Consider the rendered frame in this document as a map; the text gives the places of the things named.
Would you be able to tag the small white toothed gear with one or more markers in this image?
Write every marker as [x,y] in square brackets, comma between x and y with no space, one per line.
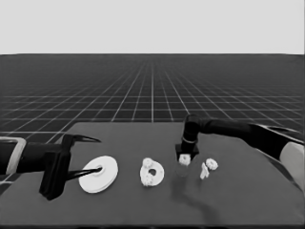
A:
[150,164]
[187,160]
[150,181]
[215,164]

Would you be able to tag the large thick white disc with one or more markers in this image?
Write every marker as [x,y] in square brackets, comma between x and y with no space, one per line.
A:
[108,179]

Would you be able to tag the small white T-shaped piece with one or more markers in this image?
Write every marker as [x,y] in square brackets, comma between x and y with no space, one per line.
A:
[203,174]

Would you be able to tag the white round carrier with pins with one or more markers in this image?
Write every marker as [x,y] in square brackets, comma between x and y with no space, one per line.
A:
[158,178]

